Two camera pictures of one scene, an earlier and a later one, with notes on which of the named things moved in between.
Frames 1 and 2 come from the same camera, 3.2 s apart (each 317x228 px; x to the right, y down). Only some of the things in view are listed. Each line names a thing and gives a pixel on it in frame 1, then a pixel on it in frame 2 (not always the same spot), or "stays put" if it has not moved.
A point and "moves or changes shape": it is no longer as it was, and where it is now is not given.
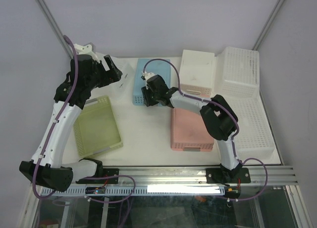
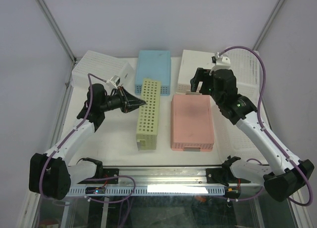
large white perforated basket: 236,73 stays put
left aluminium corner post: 52,22 stays put
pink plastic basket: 189,132 stays put
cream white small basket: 196,73 stays put
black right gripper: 148,102 → 201,75
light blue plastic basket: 158,67 moves or changes shape
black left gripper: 113,75 → 127,99
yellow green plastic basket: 96,127 → 148,127
